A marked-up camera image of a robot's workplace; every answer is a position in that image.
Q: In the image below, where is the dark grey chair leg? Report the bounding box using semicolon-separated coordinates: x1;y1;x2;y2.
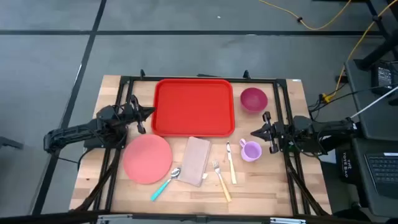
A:
0;136;24;150

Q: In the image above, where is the black tote bag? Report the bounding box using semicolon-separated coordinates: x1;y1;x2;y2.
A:
335;148;358;184

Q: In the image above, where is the knife with yellow handle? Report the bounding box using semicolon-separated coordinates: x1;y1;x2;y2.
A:
226;141;238;185

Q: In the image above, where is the magenta plastic bowl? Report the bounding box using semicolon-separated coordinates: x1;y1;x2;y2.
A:
239;87;269;113

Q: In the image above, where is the black aluminium table frame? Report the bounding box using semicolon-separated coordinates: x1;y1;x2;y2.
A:
73;68;332;217

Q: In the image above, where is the black crossbar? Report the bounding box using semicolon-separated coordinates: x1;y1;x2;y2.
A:
0;210;398;224

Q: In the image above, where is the yellow extension cable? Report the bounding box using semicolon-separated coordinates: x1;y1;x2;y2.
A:
322;0;398;104
257;0;353;31

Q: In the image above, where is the dark grey side desk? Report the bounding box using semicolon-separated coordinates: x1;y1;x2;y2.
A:
343;58;398;218

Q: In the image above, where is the beige cloth napkin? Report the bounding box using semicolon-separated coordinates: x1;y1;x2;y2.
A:
177;136;212;187

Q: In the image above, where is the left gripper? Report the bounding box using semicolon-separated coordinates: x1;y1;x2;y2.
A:
124;95;156;135

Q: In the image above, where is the lilac plastic mug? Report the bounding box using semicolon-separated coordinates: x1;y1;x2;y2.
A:
238;138;263;162

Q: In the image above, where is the silver metal bracket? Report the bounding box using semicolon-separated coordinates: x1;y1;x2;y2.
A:
269;217;307;224
96;213;134;224

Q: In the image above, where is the black power adapter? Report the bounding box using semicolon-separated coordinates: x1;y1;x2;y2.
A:
371;62;398;96

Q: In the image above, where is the salmon pink plate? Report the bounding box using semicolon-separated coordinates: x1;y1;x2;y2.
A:
123;134;174;185

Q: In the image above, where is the black laptop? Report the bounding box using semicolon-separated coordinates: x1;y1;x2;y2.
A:
363;151;398;200

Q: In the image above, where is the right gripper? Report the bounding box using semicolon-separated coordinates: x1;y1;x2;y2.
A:
250;111;292;154

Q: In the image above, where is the red plastic tray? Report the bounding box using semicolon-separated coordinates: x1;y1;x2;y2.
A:
151;78;236;138

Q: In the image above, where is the fork with orange handle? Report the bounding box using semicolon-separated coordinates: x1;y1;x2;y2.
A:
212;160;233;203

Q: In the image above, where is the spoon with teal handle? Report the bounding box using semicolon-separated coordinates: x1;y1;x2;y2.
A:
150;167;182;202

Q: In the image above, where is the black stand leg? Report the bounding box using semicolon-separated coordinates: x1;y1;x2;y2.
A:
354;0;398;71

